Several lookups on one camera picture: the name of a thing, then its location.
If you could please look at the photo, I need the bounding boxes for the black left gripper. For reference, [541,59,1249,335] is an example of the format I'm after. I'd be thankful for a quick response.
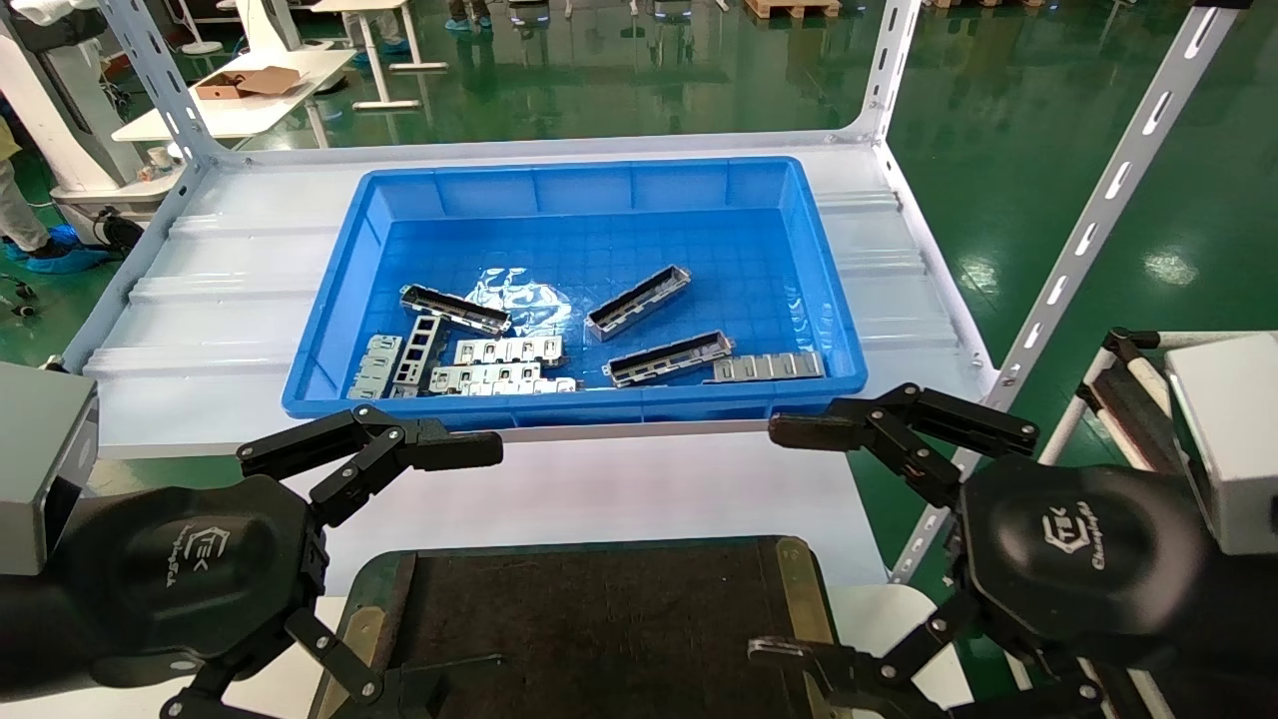
[40,404,505,719]

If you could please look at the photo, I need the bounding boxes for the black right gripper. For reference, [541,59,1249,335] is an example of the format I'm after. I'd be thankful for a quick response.
[747,382,1224,719]

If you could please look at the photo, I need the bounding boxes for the grey long metal housing part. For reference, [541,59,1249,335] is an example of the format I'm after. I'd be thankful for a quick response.
[602,331,736,388]
[584,265,694,343]

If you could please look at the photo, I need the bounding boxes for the black container tray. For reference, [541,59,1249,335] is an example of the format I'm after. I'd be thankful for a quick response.
[310,536,852,719]

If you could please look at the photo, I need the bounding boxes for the dark long metal housing part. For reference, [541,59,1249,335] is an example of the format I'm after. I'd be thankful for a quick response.
[399,284,513,339]

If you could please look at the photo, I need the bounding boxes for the short silver metal plate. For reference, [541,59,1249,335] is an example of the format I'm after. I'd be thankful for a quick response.
[346,335,403,401]

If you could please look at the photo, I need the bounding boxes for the white metal shelf rack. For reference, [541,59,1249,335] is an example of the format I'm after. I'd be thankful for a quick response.
[62,0,1251,585]

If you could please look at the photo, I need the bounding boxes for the clear plastic film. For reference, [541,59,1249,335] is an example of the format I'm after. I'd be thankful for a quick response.
[465,266,577,338]

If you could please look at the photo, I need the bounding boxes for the white tube stand black clamps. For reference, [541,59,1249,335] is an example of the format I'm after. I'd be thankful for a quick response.
[1073,328,1199,476]

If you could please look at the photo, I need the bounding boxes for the large blue plastic bin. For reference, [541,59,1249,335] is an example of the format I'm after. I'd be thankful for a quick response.
[282,156,868,432]

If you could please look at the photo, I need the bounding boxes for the person with blue shoe covers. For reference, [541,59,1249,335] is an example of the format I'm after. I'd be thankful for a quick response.
[0,115,111,276]

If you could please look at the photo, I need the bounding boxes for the white table with cardboard box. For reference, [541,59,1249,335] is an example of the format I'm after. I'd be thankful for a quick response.
[112,48,358,149]

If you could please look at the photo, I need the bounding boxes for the open brown cardboard box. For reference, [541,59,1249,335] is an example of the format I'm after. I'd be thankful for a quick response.
[195,66,306,101]

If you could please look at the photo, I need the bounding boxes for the white table with T-legs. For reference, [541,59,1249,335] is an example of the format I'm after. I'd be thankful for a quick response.
[300,0,450,111]

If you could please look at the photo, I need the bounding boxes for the wooden pallet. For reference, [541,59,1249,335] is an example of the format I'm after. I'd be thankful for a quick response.
[744,0,842,19]

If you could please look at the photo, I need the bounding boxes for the grey metal frame part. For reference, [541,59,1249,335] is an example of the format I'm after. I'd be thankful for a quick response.
[389,314,447,392]

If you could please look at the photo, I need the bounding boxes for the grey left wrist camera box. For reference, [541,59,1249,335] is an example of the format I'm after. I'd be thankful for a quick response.
[0,361,100,577]

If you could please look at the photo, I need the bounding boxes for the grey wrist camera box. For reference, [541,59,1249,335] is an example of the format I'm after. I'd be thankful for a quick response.
[1165,334,1278,556]
[0,361,100,577]

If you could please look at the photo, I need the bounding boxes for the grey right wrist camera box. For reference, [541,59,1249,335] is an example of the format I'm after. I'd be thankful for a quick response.
[1165,334,1278,556]

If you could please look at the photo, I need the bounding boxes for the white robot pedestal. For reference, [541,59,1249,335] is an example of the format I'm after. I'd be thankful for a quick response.
[0,0,186,236]

